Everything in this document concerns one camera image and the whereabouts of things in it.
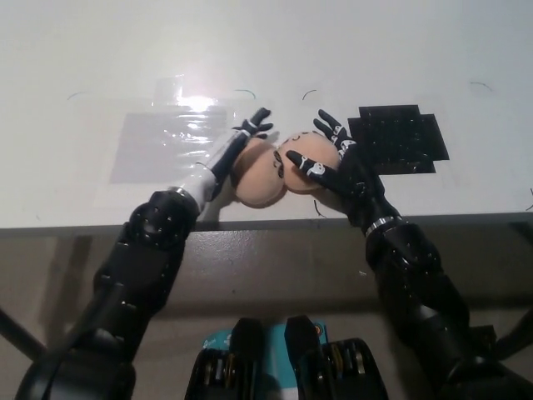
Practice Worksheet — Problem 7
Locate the clear plastic sheet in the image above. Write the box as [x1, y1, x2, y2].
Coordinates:
[108, 111, 235, 185]

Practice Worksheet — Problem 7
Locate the beige dumpling toy smiling face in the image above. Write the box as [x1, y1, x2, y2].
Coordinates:
[276, 128, 341, 195]

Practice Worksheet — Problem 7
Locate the black teal robot body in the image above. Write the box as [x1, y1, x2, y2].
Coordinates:
[185, 316, 386, 400]

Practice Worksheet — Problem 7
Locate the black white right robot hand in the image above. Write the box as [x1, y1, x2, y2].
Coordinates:
[286, 108, 404, 235]

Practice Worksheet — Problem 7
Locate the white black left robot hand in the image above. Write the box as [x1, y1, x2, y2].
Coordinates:
[177, 107, 275, 218]

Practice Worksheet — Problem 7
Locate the black tape patch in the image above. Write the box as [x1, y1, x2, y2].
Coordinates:
[346, 103, 451, 176]

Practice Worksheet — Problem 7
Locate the dark diagonal table brace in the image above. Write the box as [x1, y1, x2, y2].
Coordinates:
[0, 307, 47, 364]
[494, 308, 533, 364]

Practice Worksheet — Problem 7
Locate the dark table frame bar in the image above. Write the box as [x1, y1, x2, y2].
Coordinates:
[510, 220, 533, 243]

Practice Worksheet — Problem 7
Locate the beige dumpling toy sunglasses face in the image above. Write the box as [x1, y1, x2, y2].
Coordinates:
[231, 137, 293, 210]

